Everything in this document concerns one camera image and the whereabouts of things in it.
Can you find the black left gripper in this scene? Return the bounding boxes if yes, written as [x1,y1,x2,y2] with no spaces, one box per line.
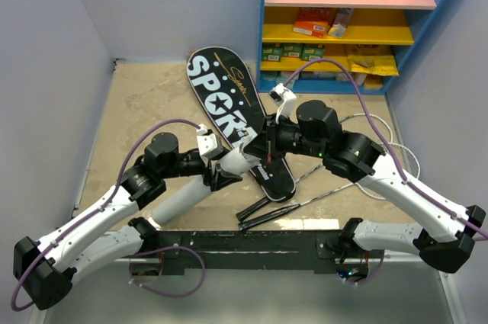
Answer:
[162,146,242,191]

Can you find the white shuttlecock tube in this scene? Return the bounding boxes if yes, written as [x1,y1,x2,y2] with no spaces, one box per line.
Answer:
[151,149,259,226]

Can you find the black racket cover bag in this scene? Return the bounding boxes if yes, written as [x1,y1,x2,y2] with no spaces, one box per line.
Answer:
[186,47,297,202]

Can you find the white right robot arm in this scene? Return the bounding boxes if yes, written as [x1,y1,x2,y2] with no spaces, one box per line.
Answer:
[242,100,486,274]

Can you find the green box right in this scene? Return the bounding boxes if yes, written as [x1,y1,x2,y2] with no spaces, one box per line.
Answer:
[300,43,325,61]

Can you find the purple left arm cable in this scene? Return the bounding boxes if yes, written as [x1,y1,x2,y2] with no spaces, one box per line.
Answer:
[10,118,207,312]

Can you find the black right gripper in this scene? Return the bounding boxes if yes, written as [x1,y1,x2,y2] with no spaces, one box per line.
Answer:
[244,112,326,162]

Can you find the green box left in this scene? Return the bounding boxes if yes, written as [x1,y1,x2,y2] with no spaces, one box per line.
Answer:
[262,43,284,62]

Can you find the orange snack box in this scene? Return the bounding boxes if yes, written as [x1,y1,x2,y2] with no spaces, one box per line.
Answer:
[293,7,336,38]

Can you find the green box middle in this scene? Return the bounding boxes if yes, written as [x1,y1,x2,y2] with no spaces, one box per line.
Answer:
[282,43,303,59]

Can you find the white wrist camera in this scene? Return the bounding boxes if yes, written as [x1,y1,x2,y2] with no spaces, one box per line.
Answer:
[268,83,297,124]
[196,124,223,161]

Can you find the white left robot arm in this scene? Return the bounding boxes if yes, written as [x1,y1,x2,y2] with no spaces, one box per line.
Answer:
[13,130,252,310]

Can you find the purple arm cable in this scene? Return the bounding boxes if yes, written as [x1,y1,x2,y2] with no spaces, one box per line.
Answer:
[10,118,207,312]
[283,58,488,232]

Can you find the yellow snack bag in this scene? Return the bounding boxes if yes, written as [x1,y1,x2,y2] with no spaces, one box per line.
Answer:
[345,44,399,76]

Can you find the green box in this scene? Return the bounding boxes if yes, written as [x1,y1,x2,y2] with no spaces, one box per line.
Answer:
[262,43,284,62]
[282,43,303,59]
[300,43,325,61]

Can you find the blue shelf unit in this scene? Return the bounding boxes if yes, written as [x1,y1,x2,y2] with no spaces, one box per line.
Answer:
[256,0,444,94]

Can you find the silver snack pouch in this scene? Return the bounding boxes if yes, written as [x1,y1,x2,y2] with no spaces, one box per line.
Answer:
[328,8,354,38]

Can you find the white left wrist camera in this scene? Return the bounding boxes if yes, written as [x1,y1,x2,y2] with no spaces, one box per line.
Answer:
[196,124,223,161]

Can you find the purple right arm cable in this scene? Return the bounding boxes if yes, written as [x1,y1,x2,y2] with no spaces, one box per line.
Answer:
[283,58,488,232]

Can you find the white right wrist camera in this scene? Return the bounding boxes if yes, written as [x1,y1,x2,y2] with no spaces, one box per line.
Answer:
[268,83,297,124]

